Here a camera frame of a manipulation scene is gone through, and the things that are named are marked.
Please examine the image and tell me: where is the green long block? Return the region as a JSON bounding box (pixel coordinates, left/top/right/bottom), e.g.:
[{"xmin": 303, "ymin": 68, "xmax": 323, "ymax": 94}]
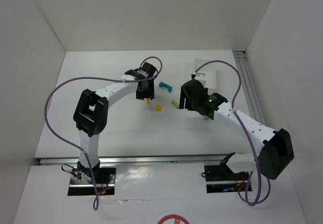
[{"xmin": 171, "ymin": 100, "xmax": 179, "ymax": 109}]

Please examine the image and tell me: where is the yellow cube block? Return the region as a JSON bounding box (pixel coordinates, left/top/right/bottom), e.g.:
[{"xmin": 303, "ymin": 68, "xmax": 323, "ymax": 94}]
[{"xmin": 156, "ymin": 104, "xmax": 162, "ymax": 111}]

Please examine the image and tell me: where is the white perforated plastic basket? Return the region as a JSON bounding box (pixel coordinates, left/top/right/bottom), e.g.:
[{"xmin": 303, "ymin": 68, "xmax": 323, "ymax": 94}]
[{"xmin": 194, "ymin": 59, "xmax": 217, "ymax": 91}]

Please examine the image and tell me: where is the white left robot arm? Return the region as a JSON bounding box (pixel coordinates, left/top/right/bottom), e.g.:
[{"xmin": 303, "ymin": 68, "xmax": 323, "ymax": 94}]
[{"xmin": 73, "ymin": 62, "xmax": 157, "ymax": 178}]

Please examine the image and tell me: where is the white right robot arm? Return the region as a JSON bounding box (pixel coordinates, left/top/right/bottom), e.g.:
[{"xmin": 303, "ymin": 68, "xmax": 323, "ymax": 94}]
[{"xmin": 179, "ymin": 79, "xmax": 294, "ymax": 180}]

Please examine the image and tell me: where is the teal arch block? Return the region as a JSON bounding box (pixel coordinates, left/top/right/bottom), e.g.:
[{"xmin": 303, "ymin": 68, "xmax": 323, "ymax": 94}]
[{"xmin": 158, "ymin": 81, "xmax": 173, "ymax": 92}]

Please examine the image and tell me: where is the round red white sticker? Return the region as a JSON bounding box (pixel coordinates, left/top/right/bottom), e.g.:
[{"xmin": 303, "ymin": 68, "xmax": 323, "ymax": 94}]
[{"xmin": 152, "ymin": 210, "xmax": 195, "ymax": 224}]

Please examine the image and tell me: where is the aluminium front rail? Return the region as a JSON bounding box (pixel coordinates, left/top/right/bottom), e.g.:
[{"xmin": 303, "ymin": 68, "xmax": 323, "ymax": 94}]
[{"xmin": 40, "ymin": 154, "xmax": 226, "ymax": 165}]

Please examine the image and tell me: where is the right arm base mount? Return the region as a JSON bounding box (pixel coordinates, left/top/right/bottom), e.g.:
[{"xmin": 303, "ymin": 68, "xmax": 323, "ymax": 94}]
[{"xmin": 201, "ymin": 165, "xmax": 249, "ymax": 193}]

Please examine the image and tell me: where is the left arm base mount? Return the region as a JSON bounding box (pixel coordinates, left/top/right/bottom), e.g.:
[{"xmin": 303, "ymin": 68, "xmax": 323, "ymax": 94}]
[{"xmin": 61, "ymin": 164, "xmax": 116, "ymax": 196}]

